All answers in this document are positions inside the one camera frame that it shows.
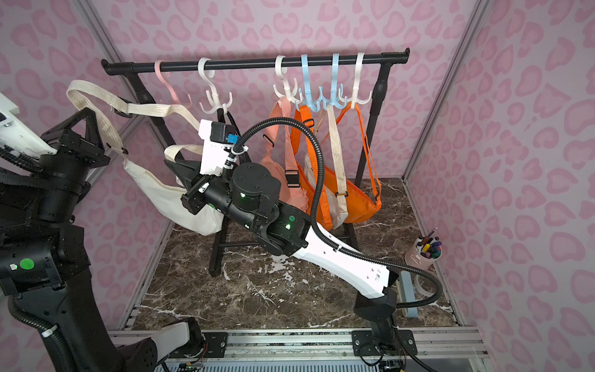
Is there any cream white sling bag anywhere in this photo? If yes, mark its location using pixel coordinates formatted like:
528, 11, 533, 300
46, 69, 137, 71
67, 80, 223, 236

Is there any black sling bag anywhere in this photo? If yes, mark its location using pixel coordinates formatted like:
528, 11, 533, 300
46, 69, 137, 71
164, 109, 242, 193

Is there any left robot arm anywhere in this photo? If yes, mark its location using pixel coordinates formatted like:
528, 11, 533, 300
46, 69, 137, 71
1, 97, 207, 371

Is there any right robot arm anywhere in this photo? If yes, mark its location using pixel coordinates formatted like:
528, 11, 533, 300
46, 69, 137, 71
165, 160, 410, 353

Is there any pink sling bag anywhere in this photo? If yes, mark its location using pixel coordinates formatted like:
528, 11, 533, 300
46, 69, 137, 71
260, 125, 308, 212

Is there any white hook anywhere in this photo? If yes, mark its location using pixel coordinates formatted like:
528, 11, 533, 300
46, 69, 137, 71
197, 57, 233, 114
348, 52, 373, 109
273, 55, 302, 104

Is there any orange sling bag front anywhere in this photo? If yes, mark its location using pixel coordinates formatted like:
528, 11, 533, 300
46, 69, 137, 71
290, 105, 333, 231

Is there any pink multi-prong hook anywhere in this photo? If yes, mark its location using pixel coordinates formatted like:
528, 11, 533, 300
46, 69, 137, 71
153, 60, 193, 109

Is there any white orange sling bag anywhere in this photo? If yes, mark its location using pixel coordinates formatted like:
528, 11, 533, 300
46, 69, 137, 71
304, 108, 349, 230

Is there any light blue hook left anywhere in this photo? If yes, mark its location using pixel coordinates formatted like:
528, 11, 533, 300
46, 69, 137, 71
299, 54, 323, 113

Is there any light blue hook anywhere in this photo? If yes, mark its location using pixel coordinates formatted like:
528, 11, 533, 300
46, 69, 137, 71
319, 54, 347, 110
299, 54, 323, 113

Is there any light blue hook right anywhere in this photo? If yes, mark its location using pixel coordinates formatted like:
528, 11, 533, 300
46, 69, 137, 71
319, 54, 347, 110

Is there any white hook rightmost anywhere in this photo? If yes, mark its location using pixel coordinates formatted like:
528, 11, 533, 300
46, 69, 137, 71
348, 52, 373, 109

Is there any black clothes rack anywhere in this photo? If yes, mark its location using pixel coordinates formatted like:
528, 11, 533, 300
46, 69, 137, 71
101, 47, 411, 277

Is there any pink pen cup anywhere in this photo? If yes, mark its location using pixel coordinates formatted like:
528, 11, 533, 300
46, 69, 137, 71
404, 228, 443, 270

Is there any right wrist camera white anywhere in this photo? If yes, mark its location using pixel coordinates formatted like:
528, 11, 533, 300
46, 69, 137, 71
198, 119, 240, 176

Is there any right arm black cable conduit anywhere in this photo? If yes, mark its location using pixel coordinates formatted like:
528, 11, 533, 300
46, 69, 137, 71
222, 117, 443, 308

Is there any orange bag thin strap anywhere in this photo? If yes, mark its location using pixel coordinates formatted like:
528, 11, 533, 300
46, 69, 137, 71
320, 101, 383, 224

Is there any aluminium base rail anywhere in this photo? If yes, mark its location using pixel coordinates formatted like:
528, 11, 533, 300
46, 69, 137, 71
108, 327, 489, 372

